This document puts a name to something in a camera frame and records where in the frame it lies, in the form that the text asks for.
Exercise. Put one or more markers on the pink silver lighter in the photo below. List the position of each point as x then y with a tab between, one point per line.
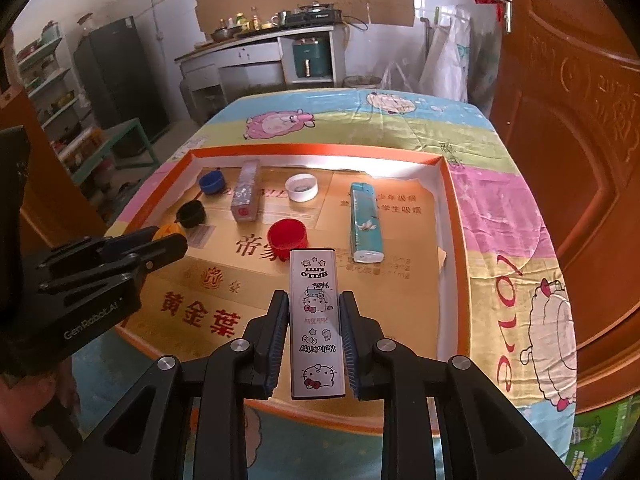
245	190

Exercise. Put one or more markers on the green low table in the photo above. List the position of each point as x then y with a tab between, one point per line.
131	132

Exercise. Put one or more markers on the white kitchen counter cabinet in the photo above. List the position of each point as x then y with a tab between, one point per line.
240	55

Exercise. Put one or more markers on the orange bottle cap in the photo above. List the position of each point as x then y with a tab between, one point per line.
167	231

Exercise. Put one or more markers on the teal floral lighter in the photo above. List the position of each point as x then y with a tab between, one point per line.
365	222

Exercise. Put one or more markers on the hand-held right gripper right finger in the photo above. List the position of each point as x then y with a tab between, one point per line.
350	345

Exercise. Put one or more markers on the green printed carton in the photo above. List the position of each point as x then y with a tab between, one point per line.
600	435

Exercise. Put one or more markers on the metal basin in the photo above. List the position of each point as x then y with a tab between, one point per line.
222	35

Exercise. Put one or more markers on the rectangular printed metal lighter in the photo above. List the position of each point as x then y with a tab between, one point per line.
317	325

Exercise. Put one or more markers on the blue bottle cap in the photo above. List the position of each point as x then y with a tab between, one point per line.
211	182

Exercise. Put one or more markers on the tall glass bottle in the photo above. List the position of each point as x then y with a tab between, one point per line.
255	20

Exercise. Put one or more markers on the person's left hand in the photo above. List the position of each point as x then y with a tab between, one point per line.
50	410

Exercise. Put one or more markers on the green storage shelf rack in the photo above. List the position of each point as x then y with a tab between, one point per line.
55	95

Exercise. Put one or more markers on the black gas stove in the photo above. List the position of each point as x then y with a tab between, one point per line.
315	15

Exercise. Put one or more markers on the black bottle cap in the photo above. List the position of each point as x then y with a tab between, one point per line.
191	214

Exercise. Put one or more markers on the red bottle cap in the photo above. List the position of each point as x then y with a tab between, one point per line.
286	232

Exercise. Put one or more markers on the brown wooden door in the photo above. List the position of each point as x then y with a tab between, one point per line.
565	135

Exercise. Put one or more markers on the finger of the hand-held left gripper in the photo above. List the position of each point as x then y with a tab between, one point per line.
165	248
127	241

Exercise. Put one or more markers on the clear plastic bag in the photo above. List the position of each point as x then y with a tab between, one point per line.
398	77

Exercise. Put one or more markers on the clear plastic wrapper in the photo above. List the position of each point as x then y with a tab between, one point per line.
201	236

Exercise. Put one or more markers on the yellow-capped bottle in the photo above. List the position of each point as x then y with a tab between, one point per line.
242	22

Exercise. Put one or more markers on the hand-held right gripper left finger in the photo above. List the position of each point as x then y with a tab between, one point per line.
277	345

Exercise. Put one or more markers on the black refrigerator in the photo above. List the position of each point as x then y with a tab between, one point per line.
120	70

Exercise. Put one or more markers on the round woven basket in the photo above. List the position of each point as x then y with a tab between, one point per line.
363	82

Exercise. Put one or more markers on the shallow orange-rimmed cardboard tray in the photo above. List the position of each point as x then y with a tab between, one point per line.
400	310

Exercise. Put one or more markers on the large white sack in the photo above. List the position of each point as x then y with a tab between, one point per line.
445	60

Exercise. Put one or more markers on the white bottle cap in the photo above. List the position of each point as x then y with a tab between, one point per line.
301	187

